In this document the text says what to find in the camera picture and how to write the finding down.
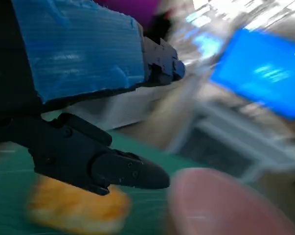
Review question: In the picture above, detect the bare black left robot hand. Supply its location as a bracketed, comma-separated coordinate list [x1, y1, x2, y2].
[0, 0, 186, 196]

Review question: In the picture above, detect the orange twisted toy bread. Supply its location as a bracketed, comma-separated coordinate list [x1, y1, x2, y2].
[26, 175, 131, 234]

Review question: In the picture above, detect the pink bowl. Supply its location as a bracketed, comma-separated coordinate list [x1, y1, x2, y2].
[168, 168, 295, 235]

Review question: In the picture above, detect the purple screen monitor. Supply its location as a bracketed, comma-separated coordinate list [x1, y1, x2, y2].
[94, 0, 160, 24]

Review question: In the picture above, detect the green cutting mat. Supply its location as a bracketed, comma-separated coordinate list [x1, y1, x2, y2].
[0, 111, 206, 235]

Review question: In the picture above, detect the blue screen monitor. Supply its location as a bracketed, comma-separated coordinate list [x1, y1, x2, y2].
[209, 27, 295, 121]

